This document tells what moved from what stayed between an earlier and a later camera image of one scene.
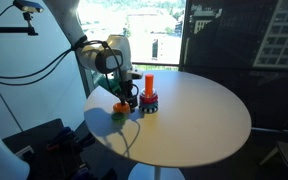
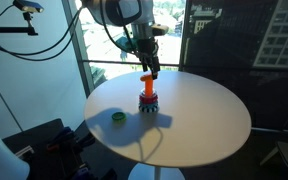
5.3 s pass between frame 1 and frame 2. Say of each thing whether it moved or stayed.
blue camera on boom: stayed
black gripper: moved
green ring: stayed
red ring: stayed
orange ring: moved
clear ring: stayed
